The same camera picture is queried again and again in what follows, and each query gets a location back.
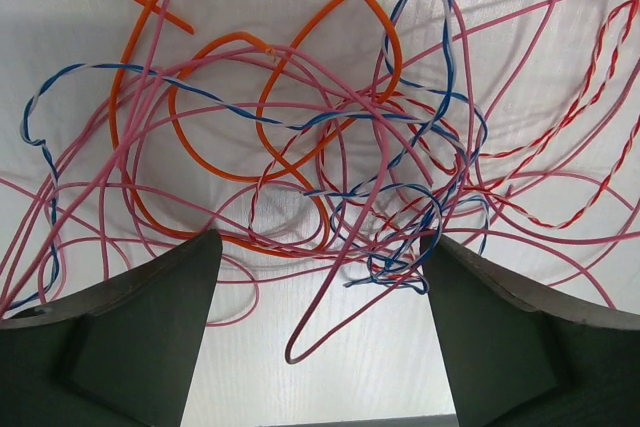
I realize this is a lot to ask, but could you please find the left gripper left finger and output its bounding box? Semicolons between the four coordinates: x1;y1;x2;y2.
1;230;222;426

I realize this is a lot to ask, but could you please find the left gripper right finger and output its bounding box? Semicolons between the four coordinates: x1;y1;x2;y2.
421;234;639;426

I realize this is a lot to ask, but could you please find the pink wire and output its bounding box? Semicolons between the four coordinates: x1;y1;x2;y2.
0;0;640;366

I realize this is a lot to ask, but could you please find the red white twisted wire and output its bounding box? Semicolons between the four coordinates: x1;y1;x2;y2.
247;0;640;288

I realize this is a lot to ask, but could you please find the blue white twisted wire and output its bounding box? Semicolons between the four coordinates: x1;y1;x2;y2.
19;0;491;311

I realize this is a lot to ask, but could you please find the orange wire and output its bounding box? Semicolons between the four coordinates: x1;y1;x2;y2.
34;0;431;258

